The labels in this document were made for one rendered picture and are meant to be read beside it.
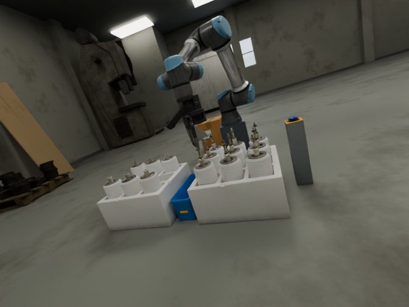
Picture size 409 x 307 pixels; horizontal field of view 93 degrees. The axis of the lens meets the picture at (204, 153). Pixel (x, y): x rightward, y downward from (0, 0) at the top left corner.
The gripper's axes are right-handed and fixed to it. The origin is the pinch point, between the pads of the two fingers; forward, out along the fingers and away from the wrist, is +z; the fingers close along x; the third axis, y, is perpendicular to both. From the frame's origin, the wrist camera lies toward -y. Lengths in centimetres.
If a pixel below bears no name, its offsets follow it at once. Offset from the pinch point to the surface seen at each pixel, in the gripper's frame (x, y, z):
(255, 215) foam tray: -16.8, 11.0, 32.5
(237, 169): -11.5, 10.9, 12.8
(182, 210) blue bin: 5.7, -14.5, 28.8
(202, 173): -4.2, -1.4, 11.6
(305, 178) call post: -11, 43, 31
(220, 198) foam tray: -9.8, 1.1, 22.9
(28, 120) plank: 327, -187, -69
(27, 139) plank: 297, -188, -40
